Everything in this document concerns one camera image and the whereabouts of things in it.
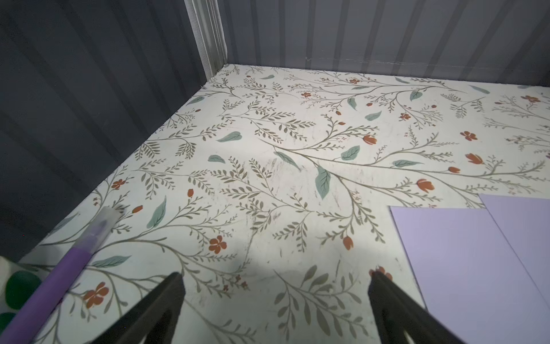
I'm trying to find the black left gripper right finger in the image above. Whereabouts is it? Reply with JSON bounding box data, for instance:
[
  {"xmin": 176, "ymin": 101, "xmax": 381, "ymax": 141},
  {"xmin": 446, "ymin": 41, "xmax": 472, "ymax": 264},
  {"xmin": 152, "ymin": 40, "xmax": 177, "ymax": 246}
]
[{"xmin": 368, "ymin": 272, "xmax": 463, "ymax": 343}]

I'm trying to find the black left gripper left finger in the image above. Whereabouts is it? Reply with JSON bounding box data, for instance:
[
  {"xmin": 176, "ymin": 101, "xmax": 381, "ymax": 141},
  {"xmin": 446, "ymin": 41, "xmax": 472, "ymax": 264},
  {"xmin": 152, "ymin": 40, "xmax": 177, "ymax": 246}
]
[{"xmin": 93, "ymin": 272, "xmax": 186, "ymax": 343}]

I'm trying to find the dark purple paper sheet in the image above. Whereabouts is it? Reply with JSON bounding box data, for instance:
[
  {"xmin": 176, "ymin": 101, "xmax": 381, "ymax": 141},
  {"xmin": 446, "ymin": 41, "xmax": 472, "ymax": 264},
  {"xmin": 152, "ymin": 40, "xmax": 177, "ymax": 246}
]
[{"xmin": 480, "ymin": 194, "xmax": 549, "ymax": 302}]

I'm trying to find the light lavender paper sheet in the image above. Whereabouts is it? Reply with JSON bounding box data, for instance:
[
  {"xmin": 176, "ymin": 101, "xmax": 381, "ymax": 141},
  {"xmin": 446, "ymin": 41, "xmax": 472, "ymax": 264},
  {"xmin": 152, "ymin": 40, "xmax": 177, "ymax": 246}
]
[{"xmin": 390, "ymin": 206, "xmax": 549, "ymax": 343}]

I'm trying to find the green dot sticker roll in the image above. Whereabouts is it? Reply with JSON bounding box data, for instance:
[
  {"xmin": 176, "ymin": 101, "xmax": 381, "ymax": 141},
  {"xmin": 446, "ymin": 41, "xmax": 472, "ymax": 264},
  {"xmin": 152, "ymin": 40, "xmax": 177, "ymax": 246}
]
[{"xmin": 1, "ymin": 257, "xmax": 42, "ymax": 333}]

